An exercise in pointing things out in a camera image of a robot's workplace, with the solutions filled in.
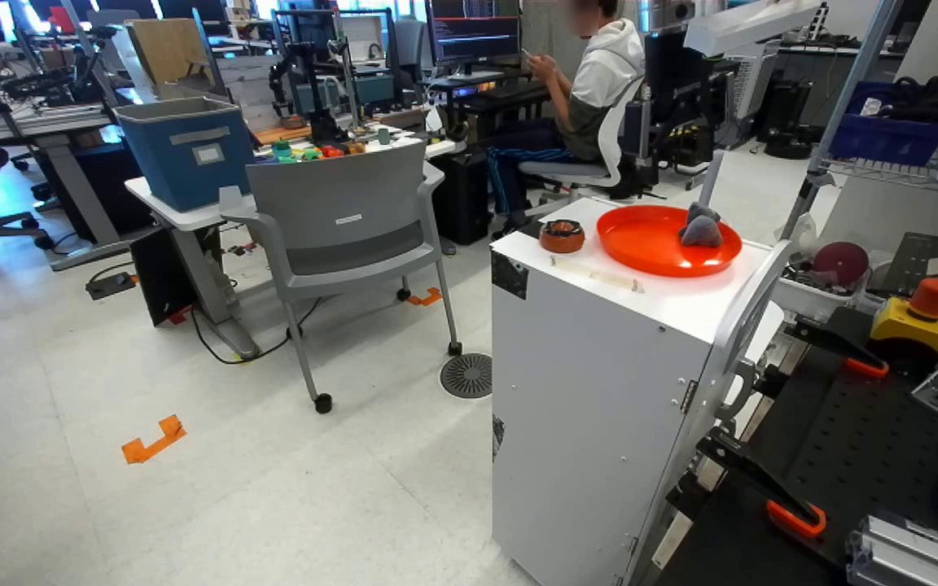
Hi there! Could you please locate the grey plush toy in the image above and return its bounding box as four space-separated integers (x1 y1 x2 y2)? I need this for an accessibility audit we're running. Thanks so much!
677 200 727 249

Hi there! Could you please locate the white toy kitchen cabinet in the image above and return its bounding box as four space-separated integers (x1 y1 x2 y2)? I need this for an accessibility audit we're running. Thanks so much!
487 192 795 586

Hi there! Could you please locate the orange round plate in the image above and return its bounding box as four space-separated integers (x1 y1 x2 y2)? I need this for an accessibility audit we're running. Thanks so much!
594 200 746 281

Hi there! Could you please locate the grey metal plate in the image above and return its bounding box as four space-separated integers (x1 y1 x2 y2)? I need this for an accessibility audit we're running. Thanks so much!
882 226 938 295

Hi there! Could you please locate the grey round floor base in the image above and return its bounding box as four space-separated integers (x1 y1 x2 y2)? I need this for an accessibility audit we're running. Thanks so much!
435 349 496 404

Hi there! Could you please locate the black computer tower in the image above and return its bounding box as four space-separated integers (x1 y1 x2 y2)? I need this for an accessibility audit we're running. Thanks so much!
427 146 496 248

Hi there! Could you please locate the brown small bowl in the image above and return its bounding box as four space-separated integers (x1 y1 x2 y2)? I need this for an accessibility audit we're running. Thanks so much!
537 216 589 256

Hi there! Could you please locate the light office swivel chair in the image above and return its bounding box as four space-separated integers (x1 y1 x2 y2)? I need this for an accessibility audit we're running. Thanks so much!
513 78 665 200

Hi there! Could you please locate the grey four legged chair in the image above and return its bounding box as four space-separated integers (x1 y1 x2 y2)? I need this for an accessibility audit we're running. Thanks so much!
215 137 469 420

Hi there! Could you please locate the dark computer monitor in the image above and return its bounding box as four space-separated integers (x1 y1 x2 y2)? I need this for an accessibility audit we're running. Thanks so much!
427 0 527 78

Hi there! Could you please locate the seated person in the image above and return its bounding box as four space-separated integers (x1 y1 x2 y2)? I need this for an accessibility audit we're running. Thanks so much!
486 0 651 226

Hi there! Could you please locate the grey curved kitchen panel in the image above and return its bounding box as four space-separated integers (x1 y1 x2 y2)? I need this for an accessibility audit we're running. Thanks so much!
625 242 801 586

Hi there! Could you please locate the white work table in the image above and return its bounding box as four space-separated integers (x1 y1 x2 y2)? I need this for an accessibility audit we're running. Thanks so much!
120 128 467 328

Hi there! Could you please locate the blue storage bin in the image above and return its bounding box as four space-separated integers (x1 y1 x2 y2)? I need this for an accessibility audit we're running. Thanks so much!
112 90 260 216

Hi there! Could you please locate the black floor box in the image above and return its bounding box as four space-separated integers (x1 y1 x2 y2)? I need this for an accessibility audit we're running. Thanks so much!
80 262 144 307

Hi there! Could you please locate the dark red round object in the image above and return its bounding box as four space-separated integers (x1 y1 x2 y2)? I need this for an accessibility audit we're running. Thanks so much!
801 236 876 295

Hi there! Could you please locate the brown cardboard box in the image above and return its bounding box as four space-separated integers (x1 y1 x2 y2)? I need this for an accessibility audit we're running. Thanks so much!
125 12 218 98

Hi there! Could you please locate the black perforated robot table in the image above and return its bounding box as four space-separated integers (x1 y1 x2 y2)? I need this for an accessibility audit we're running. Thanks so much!
640 289 938 586

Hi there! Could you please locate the yellow emergency stop box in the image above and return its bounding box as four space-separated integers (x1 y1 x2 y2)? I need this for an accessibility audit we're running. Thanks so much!
867 276 938 362

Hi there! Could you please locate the blue plastic crate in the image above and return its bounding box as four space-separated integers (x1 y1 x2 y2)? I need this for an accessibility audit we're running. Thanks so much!
827 75 938 170

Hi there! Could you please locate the grey office desk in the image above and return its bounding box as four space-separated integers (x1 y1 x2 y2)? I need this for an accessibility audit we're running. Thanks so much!
0 102 158 276

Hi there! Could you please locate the aluminium extrusion bar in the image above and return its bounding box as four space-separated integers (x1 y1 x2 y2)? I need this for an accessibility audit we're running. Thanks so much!
842 510 938 586

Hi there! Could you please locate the orange handled black clamp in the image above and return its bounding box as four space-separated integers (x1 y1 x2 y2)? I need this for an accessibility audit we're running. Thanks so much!
692 428 829 551
784 312 894 387

